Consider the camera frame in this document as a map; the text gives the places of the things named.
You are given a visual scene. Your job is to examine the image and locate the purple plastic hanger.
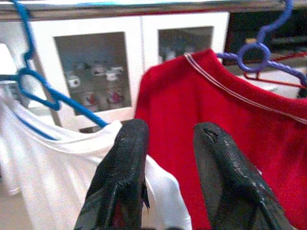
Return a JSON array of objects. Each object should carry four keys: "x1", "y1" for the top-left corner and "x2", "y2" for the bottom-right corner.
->
[{"x1": 215, "y1": 0, "x2": 307, "y2": 87}]

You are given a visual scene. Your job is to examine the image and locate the white t-shirt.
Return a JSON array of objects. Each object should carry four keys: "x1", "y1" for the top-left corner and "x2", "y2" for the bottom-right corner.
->
[{"x1": 0, "y1": 88, "x2": 192, "y2": 230}]

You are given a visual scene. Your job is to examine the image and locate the white glass door cabinet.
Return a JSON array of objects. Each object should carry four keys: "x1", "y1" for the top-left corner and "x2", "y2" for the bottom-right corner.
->
[{"x1": 0, "y1": 11, "x2": 231, "y2": 132}]

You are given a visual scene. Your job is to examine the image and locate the metal clothes rack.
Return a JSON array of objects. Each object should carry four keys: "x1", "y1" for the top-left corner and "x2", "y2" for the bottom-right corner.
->
[{"x1": 0, "y1": 2, "x2": 307, "y2": 21}]

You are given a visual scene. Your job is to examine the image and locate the white printed mug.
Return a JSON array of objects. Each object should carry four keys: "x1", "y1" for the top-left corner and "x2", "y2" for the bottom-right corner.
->
[
  {"x1": 104, "y1": 69, "x2": 123, "y2": 82},
  {"x1": 66, "y1": 76, "x2": 81, "y2": 89},
  {"x1": 81, "y1": 93, "x2": 98, "y2": 107},
  {"x1": 106, "y1": 92, "x2": 124, "y2": 105}
]

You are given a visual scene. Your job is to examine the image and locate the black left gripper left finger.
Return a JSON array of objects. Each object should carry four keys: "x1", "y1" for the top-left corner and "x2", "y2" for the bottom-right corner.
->
[{"x1": 73, "y1": 119, "x2": 151, "y2": 230}]

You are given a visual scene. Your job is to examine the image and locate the black cabinet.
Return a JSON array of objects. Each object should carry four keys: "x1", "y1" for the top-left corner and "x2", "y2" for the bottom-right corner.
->
[{"x1": 229, "y1": 9, "x2": 307, "y2": 63}]

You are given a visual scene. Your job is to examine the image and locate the blue plastic hanger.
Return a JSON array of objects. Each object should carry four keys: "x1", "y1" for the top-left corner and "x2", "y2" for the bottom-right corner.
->
[{"x1": 0, "y1": 0, "x2": 110, "y2": 141}]

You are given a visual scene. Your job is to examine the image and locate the red t-shirt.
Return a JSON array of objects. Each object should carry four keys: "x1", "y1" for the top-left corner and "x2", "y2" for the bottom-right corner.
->
[{"x1": 134, "y1": 49, "x2": 307, "y2": 230}]

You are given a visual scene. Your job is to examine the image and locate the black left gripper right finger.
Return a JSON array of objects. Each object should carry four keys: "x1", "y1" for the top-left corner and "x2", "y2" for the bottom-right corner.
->
[{"x1": 193, "y1": 122, "x2": 297, "y2": 230}]

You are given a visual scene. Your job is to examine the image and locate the red wire hanger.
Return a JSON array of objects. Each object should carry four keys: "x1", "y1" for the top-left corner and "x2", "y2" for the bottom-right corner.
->
[{"x1": 244, "y1": 51, "x2": 307, "y2": 88}]

